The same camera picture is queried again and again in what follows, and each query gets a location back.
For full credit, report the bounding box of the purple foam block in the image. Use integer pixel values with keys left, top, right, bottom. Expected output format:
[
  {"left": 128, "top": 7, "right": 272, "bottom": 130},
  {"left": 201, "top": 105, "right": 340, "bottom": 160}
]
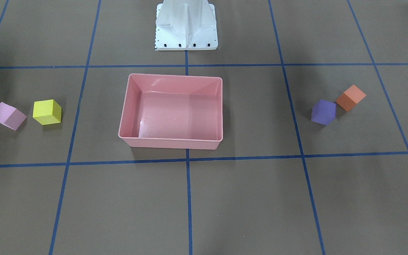
[{"left": 311, "top": 100, "right": 336, "bottom": 125}]

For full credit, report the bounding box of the light pink foam block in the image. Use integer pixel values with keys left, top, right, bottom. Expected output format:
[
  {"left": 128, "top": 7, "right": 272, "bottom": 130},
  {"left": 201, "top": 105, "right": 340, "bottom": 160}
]
[{"left": 0, "top": 102, "right": 27, "bottom": 130}]

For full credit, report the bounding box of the pink plastic bin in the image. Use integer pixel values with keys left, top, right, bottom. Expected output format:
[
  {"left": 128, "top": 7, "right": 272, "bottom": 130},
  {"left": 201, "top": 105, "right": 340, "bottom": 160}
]
[{"left": 118, "top": 74, "right": 223, "bottom": 150}]

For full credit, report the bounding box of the orange foam block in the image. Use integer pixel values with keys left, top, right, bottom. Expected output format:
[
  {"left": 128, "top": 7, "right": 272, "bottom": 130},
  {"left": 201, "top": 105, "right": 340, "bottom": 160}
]
[{"left": 335, "top": 85, "right": 366, "bottom": 112}]

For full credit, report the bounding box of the yellow foam block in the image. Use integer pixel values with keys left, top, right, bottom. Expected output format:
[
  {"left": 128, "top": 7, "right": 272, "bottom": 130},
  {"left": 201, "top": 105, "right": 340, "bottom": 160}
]
[{"left": 33, "top": 100, "right": 62, "bottom": 125}]

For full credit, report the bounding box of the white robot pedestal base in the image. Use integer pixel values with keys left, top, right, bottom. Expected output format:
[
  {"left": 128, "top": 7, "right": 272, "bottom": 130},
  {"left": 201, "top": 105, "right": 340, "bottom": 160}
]
[{"left": 154, "top": 0, "right": 219, "bottom": 51}]

